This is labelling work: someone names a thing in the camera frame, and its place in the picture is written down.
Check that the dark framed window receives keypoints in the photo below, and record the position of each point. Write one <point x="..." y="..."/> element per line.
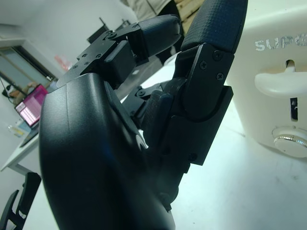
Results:
<point x="21" y="69"/>

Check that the open laptop pink screen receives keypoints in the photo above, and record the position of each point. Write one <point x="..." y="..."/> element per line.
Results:
<point x="32" y="107"/>

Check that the cream white toaster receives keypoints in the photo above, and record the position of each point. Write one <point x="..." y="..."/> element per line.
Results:
<point x="266" y="60"/>

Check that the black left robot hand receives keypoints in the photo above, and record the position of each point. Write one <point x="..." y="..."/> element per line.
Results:
<point x="91" y="148"/>

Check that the black office chair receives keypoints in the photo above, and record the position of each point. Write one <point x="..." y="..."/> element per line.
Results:
<point x="21" y="203"/>

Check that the white office desk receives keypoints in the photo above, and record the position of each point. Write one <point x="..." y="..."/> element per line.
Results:
<point x="21" y="153"/>

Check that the wooden pallet stack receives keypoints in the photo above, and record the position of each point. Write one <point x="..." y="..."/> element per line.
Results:
<point x="189" y="12"/>

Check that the person in beige jacket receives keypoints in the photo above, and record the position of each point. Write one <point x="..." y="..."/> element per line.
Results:
<point x="148" y="8"/>

